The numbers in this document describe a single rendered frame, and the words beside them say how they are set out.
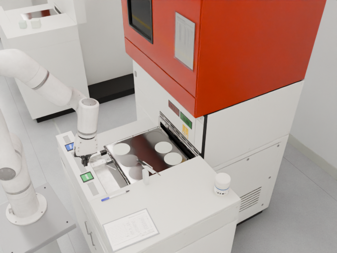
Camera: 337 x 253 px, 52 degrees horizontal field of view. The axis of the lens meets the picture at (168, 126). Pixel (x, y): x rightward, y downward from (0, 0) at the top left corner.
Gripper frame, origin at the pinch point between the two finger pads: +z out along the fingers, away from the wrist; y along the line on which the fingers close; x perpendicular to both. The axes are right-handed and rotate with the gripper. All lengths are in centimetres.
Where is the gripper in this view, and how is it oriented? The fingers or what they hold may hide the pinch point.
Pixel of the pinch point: (85, 161)
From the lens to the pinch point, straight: 163.0
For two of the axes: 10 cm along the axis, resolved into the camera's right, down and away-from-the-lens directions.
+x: 5.0, 5.4, -6.8
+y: -8.5, 1.4, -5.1
